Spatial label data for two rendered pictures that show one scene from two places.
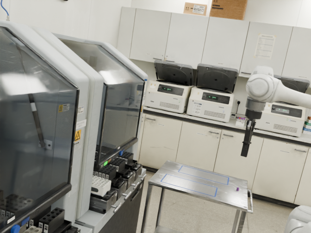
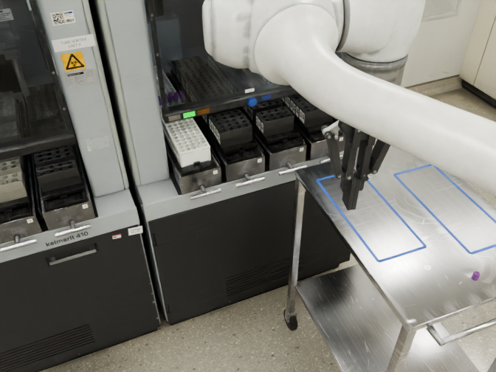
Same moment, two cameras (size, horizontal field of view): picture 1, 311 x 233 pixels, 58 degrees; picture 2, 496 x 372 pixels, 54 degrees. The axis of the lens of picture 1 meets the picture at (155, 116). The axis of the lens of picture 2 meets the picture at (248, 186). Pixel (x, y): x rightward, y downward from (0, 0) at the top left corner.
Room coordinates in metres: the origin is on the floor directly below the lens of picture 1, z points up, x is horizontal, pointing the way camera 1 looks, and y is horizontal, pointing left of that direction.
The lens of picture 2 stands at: (0.84, -0.88, 1.74)
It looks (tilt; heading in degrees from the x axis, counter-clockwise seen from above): 40 degrees down; 54
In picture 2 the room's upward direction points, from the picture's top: 1 degrees counter-clockwise
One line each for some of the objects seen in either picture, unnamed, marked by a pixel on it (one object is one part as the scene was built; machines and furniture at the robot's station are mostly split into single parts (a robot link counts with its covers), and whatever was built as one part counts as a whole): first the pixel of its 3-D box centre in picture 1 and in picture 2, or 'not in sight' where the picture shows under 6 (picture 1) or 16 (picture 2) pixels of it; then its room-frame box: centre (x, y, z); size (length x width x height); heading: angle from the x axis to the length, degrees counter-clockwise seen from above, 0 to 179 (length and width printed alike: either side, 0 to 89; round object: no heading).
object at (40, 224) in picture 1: (49, 220); (58, 173); (1.04, 0.36, 0.85); 0.12 x 0.02 x 0.06; 165
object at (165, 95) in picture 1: (171, 85); not in sight; (4.01, -0.16, 1.22); 0.62 x 0.56 x 0.64; 164
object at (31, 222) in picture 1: (40, 217); (57, 164); (1.05, 0.41, 0.85); 0.12 x 0.02 x 0.06; 167
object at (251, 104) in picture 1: (255, 104); (371, 69); (1.36, -0.47, 1.42); 0.09 x 0.09 x 0.06
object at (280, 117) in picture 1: (279, 103); not in sight; (3.67, -1.55, 1.25); 0.62 x 0.56 x 0.69; 166
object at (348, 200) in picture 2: (245, 150); (349, 190); (1.35, -0.46, 1.19); 0.03 x 0.01 x 0.07; 64
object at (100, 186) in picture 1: (82, 182); (182, 133); (1.45, 0.34, 0.83); 0.30 x 0.10 x 0.06; 76
